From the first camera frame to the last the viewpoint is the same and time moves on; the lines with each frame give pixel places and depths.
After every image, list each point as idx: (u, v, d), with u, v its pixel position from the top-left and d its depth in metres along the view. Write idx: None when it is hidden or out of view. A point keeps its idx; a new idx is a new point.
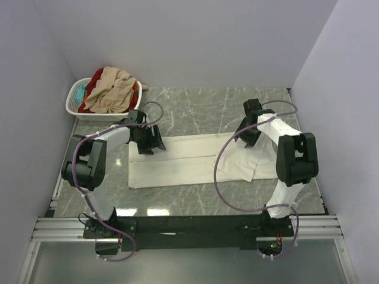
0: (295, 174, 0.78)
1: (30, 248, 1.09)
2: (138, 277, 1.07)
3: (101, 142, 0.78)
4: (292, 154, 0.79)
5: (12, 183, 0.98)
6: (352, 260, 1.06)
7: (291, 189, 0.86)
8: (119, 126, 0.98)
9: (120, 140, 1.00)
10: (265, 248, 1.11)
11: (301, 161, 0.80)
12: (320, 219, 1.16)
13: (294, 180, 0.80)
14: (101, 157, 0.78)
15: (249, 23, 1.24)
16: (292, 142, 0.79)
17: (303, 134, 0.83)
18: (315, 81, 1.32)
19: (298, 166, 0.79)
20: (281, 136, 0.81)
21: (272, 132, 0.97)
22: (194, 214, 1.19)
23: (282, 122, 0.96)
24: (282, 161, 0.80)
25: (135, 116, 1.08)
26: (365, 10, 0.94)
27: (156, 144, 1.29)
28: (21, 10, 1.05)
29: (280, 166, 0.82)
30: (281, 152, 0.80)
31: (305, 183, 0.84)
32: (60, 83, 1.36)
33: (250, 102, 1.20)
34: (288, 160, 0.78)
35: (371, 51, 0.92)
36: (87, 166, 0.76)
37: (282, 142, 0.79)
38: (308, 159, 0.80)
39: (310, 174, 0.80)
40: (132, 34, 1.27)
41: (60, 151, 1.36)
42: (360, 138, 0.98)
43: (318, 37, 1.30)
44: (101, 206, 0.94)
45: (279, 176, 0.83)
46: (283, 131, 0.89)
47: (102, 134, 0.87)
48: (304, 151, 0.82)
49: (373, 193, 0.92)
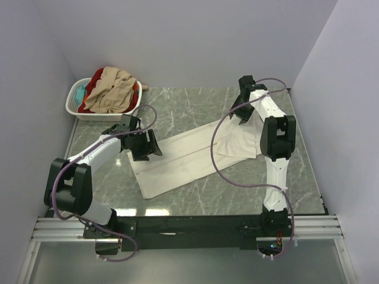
0: (275, 150, 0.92)
1: (30, 248, 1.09)
2: (138, 277, 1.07)
3: (84, 169, 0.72)
4: (274, 134, 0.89)
5: (12, 183, 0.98)
6: (352, 260, 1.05)
7: (276, 166, 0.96)
8: (109, 138, 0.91)
9: (112, 152, 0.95)
10: (265, 248, 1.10)
11: (281, 139, 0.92)
12: (319, 219, 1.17)
13: (275, 154, 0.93)
14: (85, 184, 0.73)
15: (249, 23, 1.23)
16: (275, 124, 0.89)
17: (286, 116, 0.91)
18: (315, 82, 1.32)
19: (278, 144, 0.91)
20: (266, 118, 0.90)
21: (262, 110, 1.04)
22: (194, 214, 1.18)
23: (270, 101, 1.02)
24: (265, 138, 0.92)
25: (128, 123, 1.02)
26: (365, 10, 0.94)
27: (151, 150, 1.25)
28: (21, 10, 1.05)
29: (264, 142, 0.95)
30: (265, 131, 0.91)
31: (287, 158, 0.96)
32: (60, 83, 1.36)
33: (244, 78, 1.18)
34: (270, 138, 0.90)
35: (371, 51, 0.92)
36: (70, 195, 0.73)
37: (267, 123, 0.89)
38: (288, 139, 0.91)
39: (288, 149, 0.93)
40: (132, 34, 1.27)
41: (60, 150, 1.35)
42: (360, 138, 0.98)
43: (318, 37, 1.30)
44: (98, 213, 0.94)
45: (263, 150, 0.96)
46: (270, 112, 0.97)
47: (86, 154, 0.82)
48: (285, 131, 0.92)
49: (373, 193, 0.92)
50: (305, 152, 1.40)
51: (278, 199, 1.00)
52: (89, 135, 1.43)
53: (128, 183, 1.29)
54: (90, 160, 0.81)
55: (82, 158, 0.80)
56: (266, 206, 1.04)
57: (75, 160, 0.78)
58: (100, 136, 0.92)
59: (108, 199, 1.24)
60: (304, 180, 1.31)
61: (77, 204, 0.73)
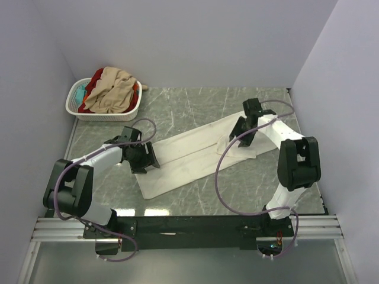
0: (296, 179, 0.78)
1: (30, 248, 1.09)
2: (138, 277, 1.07)
3: (87, 169, 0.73)
4: (295, 159, 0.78)
5: (12, 183, 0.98)
6: (352, 260, 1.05)
7: (291, 193, 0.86)
8: (111, 146, 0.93)
9: (113, 160, 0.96)
10: (265, 248, 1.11)
11: (302, 165, 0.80)
12: (320, 219, 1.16)
13: (295, 184, 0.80)
14: (87, 185, 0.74)
15: (249, 23, 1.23)
16: (295, 148, 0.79)
17: (305, 138, 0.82)
18: (315, 82, 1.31)
19: (299, 171, 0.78)
20: (283, 141, 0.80)
21: (273, 134, 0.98)
22: (194, 215, 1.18)
23: (282, 125, 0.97)
24: (283, 165, 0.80)
25: (129, 135, 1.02)
26: (365, 10, 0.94)
27: (150, 162, 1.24)
28: (21, 10, 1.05)
29: (282, 170, 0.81)
30: (283, 157, 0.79)
31: (307, 188, 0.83)
32: (60, 83, 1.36)
33: (249, 102, 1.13)
34: (290, 164, 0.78)
35: (371, 52, 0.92)
36: (71, 195, 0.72)
37: (285, 146, 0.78)
38: (311, 164, 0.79)
39: (311, 178, 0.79)
40: (131, 34, 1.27)
41: (60, 150, 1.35)
42: (360, 139, 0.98)
43: (318, 36, 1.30)
44: (98, 215, 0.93)
45: (280, 179, 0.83)
46: (285, 135, 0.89)
47: (89, 158, 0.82)
48: (306, 156, 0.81)
49: (372, 193, 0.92)
50: None
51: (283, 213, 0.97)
52: (89, 135, 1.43)
53: (128, 183, 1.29)
54: (92, 163, 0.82)
55: (84, 161, 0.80)
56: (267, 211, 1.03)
57: (78, 161, 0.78)
58: (103, 144, 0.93)
59: (108, 199, 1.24)
60: None
61: (77, 205, 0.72)
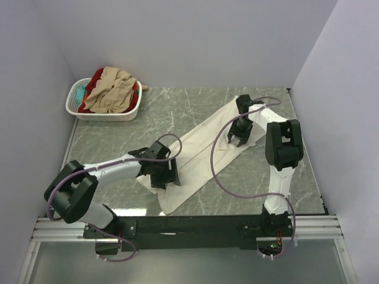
0: (282, 158, 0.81)
1: (30, 248, 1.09)
2: (138, 278, 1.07)
3: (90, 182, 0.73)
4: (280, 138, 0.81)
5: (12, 184, 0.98)
6: (352, 260, 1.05)
7: (281, 175, 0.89)
8: (131, 159, 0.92)
9: (127, 173, 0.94)
10: (265, 248, 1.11)
11: (288, 145, 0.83)
12: (320, 219, 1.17)
13: (282, 163, 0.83)
14: (86, 197, 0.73)
15: (250, 23, 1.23)
16: (279, 129, 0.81)
17: (289, 120, 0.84)
18: (315, 81, 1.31)
19: (285, 151, 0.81)
20: (269, 122, 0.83)
21: (262, 120, 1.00)
22: (194, 214, 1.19)
23: (270, 112, 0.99)
24: (270, 145, 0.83)
25: (157, 150, 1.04)
26: (366, 10, 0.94)
27: (171, 178, 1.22)
28: (21, 10, 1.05)
29: (269, 151, 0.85)
30: (269, 138, 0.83)
31: (294, 168, 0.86)
32: (60, 83, 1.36)
33: (241, 97, 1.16)
34: (275, 143, 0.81)
35: (371, 52, 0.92)
36: (68, 200, 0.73)
37: (270, 127, 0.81)
38: (295, 144, 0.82)
39: (296, 157, 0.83)
40: (132, 34, 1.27)
41: (60, 150, 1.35)
42: (360, 139, 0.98)
43: (318, 37, 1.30)
44: (99, 215, 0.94)
45: (268, 160, 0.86)
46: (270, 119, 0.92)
47: (101, 168, 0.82)
48: (290, 137, 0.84)
49: (372, 193, 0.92)
50: (305, 152, 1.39)
51: (280, 203, 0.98)
52: (89, 134, 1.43)
53: (128, 183, 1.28)
54: (102, 174, 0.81)
55: (96, 170, 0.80)
56: (265, 205, 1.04)
57: (89, 168, 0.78)
58: (124, 155, 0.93)
59: (108, 199, 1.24)
60: (304, 179, 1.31)
61: (68, 212, 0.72)
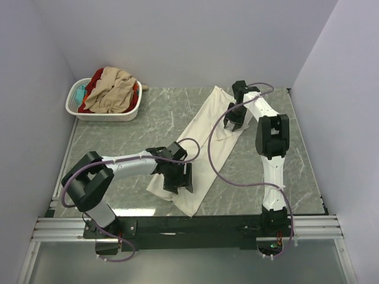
0: (270, 148, 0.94)
1: (30, 248, 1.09)
2: (138, 277, 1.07)
3: (106, 174, 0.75)
4: (269, 132, 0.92)
5: (12, 184, 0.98)
6: (352, 260, 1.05)
7: (273, 164, 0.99)
8: (147, 157, 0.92)
9: (140, 171, 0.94)
10: (265, 248, 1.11)
11: (276, 138, 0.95)
12: (320, 219, 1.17)
13: (271, 152, 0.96)
14: (100, 189, 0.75)
15: (249, 23, 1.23)
16: (269, 123, 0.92)
17: (279, 115, 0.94)
18: (315, 81, 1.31)
19: (273, 142, 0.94)
20: (260, 117, 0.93)
21: (255, 110, 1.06)
22: (194, 214, 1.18)
23: (264, 102, 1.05)
24: (260, 138, 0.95)
25: (174, 151, 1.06)
26: (365, 10, 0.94)
27: (183, 183, 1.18)
28: (21, 10, 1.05)
29: (259, 142, 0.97)
30: (259, 131, 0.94)
31: (283, 157, 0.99)
32: (60, 83, 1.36)
33: (237, 82, 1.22)
34: (265, 136, 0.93)
35: (370, 51, 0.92)
36: (83, 189, 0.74)
37: (261, 122, 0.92)
38: (282, 137, 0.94)
39: (283, 147, 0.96)
40: (131, 34, 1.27)
41: (60, 150, 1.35)
42: (360, 138, 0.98)
43: (318, 37, 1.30)
44: (102, 213, 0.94)
45: (257, 149, 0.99)
46: (264, 112, 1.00)
47: (118, 161, 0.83)
48: (279, 130, 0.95)
49: (372, 193, 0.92)
50: (305, 152, 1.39)
51: (277, 197, 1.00)
52: (89, 134, 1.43)
53: (128, 183, 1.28)
54: (118, 168, 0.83)
55: (113, 163, 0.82)
56: (263, 204, 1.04)
57: (106, 161, 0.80)
58: (142, 151, 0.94)
59: (108, 199, 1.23)
60: (304, 179, 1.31)
61: (82, 200, 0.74)
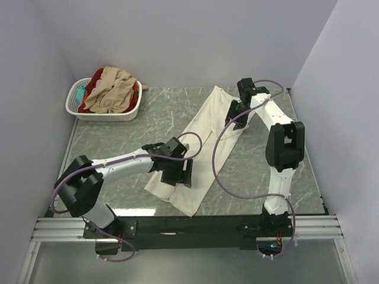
0: (282, 160, 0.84)
1: (30, 248, 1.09)
2: (138, 278, 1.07)
3: (96, 180, 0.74)
4: (282, 143, 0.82)
5: (12, 184, 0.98)
6: (352, 260, 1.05)
7: (282, 176, 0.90)
8: (142, 155, 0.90)
9: (137, 170, 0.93)
10: (265, 248, 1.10)
11: (288, 147, 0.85)
12: (320, 219, 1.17)
13: (282, 164, 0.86)
14: (90, 194, 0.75)
15: (249, 23, 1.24)
16: (282, 132, 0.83)
17: (294, 122, 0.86)
18: (314, 81, 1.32)
19: (285, 154, 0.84)
20: (273, 125, 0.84)
21: (265, 115, 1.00)
22: (194, 214, 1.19)
23: (274, 106, 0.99)
24: (271, 148, 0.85)
25: (173, 147, 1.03)
26: (365, 10, 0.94)
27: (181, 180, 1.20)
28: (21, 10, 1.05)
29: (270, 152, 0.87)
30: (271, 140, 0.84)
31: (295, 168, 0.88)
32: (60, 83, 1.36)
33: (243, 81, 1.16)
34: (277, 147, 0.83)
35: (371, 51, 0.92)
36: (74, 194, 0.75)
37: (273, 131, 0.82)
38: (296, 147, 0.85)
39: (296, 158, 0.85)
40: (131, 34, 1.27)
41: (60, 150, 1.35)
42: (360, 139, 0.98)
43: (318, 37, 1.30)
44: (100, 214, 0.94)
45: (269, 161, 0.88)
46: (275, 118, 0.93)
47: (109, 165, 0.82)
48: (293, 139, 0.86)
49: (372, 193, 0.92)
50: (305, 152, 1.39)
51: (280, 204, 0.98)
52: (89, 134, 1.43)
53: (128, 183, 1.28)
54: (109, 171, 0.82)
55: (103, 167, 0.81)
56: (265, 205, 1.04)
57: (96, 165, 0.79)
58: (137, 150, 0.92)
59: (108, 199, 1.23)
60: (304, 179, 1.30)
61: (74, 206, 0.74)
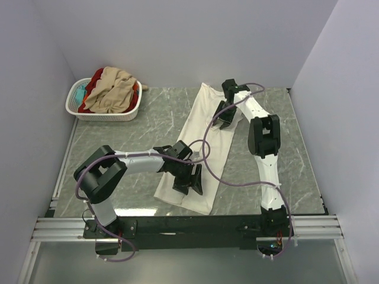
0: (262, 148, 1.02)
1: (30, 248, 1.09)
2: (138, 278, 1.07)
3: (119, 168, 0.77)
4: (261, 134, 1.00)
5: (11, 184, 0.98)
6: (352, 260, 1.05)
7: (267, 163, 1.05)
8: (156, 154, 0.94)
9: (148, 167, 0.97)
10: (265, 248, 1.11)
11: (267, 137, 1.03)
12: (320, 219, 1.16)
13: (263, 152, 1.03)
14: (113, 181, 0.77)
15: (249, 23, 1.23)
16: (261, 124, 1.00)
17: (270, 116, 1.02)
18: (315, 80, 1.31)
19: (265, 142, 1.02)
20: (253, 119, 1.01)
21: (246, 110, 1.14)
22: (210, 213, 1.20)
23: (254, 102, 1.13)
24: (253, 138, 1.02)
25: (179, 150, 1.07)
26: (366, 10, 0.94)
27: (190, 183, 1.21)
28: (21, 10, 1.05)
29: (251, 142, 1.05)
30: (252, 132, 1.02)
31: (276, 155, 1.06)
32: (60, 83, 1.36)
33: (226, 81, 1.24)
34: (257, 137, 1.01)
35: (372, 50, 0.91)
36: (96, 181, 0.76)
37: (253, 124, 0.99)
38: (273, 136, 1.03)
39: (275, 145, 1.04)
40: (131, 33, 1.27)
41: (60, 150, 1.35)
42: (361, 138, 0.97)
43: (318, 36, 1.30)
44: (106, 210, 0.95)
45: (251, 149, 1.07)
46: (254, 112, 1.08)
47: (130, 157, 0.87)
48: (270, 129, 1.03)
49: (372, 193, 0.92)
50: (305, 152, 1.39)
51: (274, 196, 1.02)
52: (89, 134, 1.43)
53: (128, 183, 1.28)
54: (130, 163, 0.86)
55: (125, 157, 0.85)
56: (262, 204, 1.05)
57: (119, 155, 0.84)
58: (150, 149, 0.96)
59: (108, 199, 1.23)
60: (304, 179, 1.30)
61: (93, 192, 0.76)
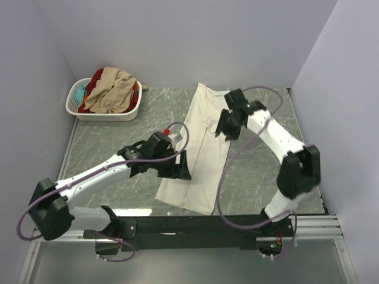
0: (299, 190, 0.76)
1: (30, 248, 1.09)
2: (138, 278, 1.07)
3: (57, 207, 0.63)
4: (298, 174, 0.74)
5: (12, 184, 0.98)
6: (352, 260, 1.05)
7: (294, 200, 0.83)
8: (115, 164, 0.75)
9: (113, 180, 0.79)
10: (265, 248, 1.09)
11: (304, 175, 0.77)
12: (320, 219, 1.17)
13: (296, 193, 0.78)
14: (57, 220, 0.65)
15: (250, 23, 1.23)
16: (298, 163, 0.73)
17: (307, 147, 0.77)
18: (315, 80, 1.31)
19: (302, 183, 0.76)
20: (286, 157, 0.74)
21: (270, 140, 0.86)
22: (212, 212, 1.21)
23: (279, 127, 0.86)
24: (286, 178, 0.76)
25: (154, 145, 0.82)
26: (365, 10, 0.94)
27: (175, 174, 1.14)
28: (21, 10, 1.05)
29: (283, 181, 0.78)
30: (286, 171, 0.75)
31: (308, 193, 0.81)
32: (60, 83, 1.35)
33: (233, 95, 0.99)
34: (294, 178, 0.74)
35: (371, 51, 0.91)
36: (40, 222, 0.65)
37: (289, 163, 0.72)
38: (312, 173, 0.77)
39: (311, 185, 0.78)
40: (132, 34, 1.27)
41: (60, 149, 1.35)
42: (361, 138, 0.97)
43: (318, 37, 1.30)
44: (92, 222, 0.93)
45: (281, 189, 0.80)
46: (285, 144, 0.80)
47: (74, 184, 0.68)
48: (307, 165, 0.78)
49: (372, 193, 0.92)
50: None
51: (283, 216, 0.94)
52: (89, 134, 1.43)
53: (128, 183, 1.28)
54: (76, 191, 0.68)
55: (67, 187, 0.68)
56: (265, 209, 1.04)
57: (59, 189, 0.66)
58: (108, 160, 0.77)
59: (108, 199, 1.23)
60: None
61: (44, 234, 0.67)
